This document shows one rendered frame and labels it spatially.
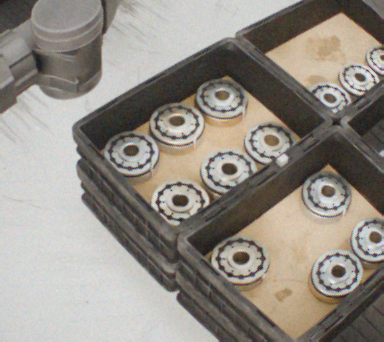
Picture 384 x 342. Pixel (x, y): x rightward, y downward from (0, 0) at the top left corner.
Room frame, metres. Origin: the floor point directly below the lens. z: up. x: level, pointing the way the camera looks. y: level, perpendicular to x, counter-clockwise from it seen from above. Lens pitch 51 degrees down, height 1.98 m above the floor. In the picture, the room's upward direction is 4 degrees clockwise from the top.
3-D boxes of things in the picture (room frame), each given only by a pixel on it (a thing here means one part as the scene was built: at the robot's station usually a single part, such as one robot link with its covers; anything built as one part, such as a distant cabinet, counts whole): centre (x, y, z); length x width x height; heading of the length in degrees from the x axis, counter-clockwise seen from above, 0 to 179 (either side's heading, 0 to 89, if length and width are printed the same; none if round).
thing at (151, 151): (0.90, 0.11, 0.86); 0.10 x 0.10 x 0.01
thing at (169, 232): (0.93, -0.02, 0.92); 0.40 x 0.30 x 0.02; 133
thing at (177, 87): (0.93, -0.02, 0.87); 0.40 x 0.30 x 0.11; 133
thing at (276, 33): (1.20, -0.31, 0.87); 0.40 x 0.30 x 0.11; 133
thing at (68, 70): (0.56, 0.15, 1.44); 0.10 x 0.09 x 0.05; 137
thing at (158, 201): (0.80, 0.01, 0.86); 0.10 x 0.10 x 0.01
